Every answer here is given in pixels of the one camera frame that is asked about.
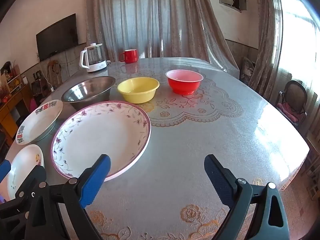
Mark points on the stainless steel bowl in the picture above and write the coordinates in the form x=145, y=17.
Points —
x=85, y=90

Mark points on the yellow wooden cabinet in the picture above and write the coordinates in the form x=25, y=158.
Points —
x=12, y=105

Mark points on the white electric glass kettle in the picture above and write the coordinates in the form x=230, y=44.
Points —
x=96, y=66

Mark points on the beige lace side curtain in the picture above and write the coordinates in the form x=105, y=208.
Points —
x=267, y=42

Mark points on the peacock plate with red characters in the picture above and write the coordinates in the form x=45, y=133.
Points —
x=37, y=125

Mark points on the pink bag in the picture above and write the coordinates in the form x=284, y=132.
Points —
x=33, y=103

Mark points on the pile of bags by wall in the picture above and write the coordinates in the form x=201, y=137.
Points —
x=247, y=70

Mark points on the dark round-backed chair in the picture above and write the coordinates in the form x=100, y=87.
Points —
x=296, y=92

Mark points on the pink chair cushion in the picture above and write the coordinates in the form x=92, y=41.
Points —
x=290, y=110

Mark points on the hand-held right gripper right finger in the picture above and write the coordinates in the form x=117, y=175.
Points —
x=220, y=180

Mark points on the yellow plastic bowl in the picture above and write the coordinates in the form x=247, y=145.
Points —
x=137, y=95

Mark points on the white rose plate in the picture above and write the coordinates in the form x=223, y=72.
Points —
x=25, y=160

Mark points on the curved-back wooden chair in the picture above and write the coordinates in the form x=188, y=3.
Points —
x=60, y=76

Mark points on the bright window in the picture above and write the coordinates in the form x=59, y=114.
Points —
x=297, y=42

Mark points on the red plastic bowl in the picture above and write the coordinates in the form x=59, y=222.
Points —
x=183, y=86

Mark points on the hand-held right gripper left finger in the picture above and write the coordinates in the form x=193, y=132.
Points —
x=96, y=180

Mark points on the beige lace middle curtain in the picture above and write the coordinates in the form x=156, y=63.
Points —
x=150, y=17

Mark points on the black wall television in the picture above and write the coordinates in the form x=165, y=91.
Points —
x=56, y=38

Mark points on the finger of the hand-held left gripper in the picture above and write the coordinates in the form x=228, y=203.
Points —
x=25, y=182
x=5, y=168

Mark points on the white power strip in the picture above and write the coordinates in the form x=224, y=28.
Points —
x=52, y=88

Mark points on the red mug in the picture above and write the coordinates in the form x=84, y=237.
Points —
x=130, y=56

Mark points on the small old television set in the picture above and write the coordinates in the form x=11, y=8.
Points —
x=37, y=87

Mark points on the large pink-rimmed floral plate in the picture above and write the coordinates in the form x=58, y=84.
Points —
x=100, y=135

